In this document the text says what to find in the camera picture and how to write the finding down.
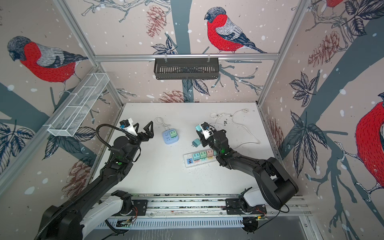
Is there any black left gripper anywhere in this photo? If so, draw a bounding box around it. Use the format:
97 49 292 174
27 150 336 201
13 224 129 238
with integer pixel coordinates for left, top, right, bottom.
126 120 153 162

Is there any teal charger plug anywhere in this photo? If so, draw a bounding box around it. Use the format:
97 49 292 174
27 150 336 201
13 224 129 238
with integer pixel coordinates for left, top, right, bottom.
192 139 201 148
193 153 200 161

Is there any blue square power socket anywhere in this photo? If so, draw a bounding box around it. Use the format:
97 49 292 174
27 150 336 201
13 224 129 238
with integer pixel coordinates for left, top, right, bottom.
162 129 179 145

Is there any pink charger plug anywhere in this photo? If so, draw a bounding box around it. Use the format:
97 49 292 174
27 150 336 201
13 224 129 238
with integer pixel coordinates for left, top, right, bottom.
206 150 214 158

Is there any green charger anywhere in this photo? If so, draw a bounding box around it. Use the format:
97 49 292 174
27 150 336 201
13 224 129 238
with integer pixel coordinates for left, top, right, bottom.
200 151 207 159

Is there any green charger plug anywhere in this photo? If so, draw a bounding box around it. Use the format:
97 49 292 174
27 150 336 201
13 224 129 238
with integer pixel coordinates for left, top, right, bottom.
169 130 178 138

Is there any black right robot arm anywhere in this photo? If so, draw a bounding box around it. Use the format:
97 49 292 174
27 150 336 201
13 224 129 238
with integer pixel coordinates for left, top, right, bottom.
196 122 299 211

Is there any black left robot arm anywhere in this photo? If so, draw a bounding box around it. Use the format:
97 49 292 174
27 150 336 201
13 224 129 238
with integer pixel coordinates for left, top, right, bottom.
35 119 154 240

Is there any white multicolour power strip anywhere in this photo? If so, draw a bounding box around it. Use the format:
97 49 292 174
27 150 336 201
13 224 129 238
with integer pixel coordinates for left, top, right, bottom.
183 149 217 168

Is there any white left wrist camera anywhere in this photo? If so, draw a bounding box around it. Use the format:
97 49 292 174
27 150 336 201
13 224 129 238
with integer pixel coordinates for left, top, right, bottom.
120 118 138 137

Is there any white socket knotted cable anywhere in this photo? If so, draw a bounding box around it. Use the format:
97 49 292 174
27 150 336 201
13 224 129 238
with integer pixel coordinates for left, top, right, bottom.
209 111 234 124

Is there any blue socket white cable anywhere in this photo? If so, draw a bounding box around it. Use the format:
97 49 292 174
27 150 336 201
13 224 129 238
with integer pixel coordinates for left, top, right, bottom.
154 116 172 130

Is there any white power strip cable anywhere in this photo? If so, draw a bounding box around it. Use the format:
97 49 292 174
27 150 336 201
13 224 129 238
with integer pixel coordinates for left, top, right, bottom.
230 108 261 150

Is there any black wire basket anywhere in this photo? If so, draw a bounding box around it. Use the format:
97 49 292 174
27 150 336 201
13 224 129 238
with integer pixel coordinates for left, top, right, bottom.
154 58 220 80

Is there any white wire mesh shelf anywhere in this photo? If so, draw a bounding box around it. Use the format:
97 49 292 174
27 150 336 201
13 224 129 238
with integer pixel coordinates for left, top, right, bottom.
48 73 110 137

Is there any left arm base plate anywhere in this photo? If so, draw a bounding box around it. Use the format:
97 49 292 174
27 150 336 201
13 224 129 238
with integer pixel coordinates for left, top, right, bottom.
114 199 148 217

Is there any aluminium mounting rail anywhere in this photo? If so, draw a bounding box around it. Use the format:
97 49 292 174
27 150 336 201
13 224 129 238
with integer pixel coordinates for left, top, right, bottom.
108 195 312 230

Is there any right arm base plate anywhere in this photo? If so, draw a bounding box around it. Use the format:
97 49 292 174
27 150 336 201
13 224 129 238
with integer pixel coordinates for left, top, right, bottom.
223 199 267 215

